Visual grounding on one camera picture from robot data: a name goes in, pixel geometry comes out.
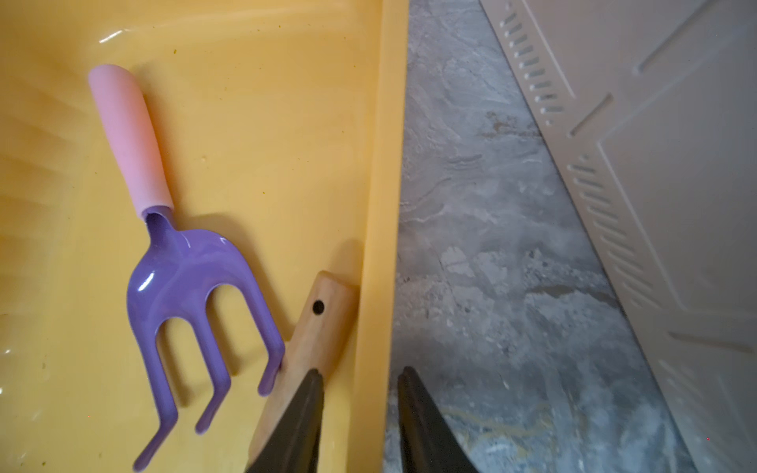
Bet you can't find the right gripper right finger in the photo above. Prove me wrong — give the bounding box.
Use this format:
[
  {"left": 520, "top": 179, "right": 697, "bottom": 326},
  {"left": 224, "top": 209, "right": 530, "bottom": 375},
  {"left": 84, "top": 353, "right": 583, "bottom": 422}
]
[{"left": 397, "top": 367, "right": 478, "bottom": 473}]

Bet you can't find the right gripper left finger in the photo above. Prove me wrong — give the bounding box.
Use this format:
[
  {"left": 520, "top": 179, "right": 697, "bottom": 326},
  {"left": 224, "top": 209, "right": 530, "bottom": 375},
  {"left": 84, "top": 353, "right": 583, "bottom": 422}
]
[{"left": 246, "top": 369, "right": 324, "bottom": 473}]

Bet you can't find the pink handled garden tool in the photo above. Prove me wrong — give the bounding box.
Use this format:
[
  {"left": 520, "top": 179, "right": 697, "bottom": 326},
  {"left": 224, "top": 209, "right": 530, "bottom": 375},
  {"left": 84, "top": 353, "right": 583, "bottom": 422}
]
[{"left": 88, "top": 64, "right": 285, "bottom": 472}]

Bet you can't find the yellow storage box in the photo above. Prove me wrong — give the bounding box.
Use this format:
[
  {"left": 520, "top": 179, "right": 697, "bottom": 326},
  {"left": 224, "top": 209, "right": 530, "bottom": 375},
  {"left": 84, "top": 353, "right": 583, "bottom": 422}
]
[{"left": 1, "top": 1, "right": 408, "bottom": 472}]

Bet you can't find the white desktop file organizer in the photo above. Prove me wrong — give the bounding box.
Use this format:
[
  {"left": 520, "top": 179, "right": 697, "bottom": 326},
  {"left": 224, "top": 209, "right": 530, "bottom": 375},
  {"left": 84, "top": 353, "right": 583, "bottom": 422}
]
[{"left": 483, "top": 0, "right": 756, "bottom": 472}]

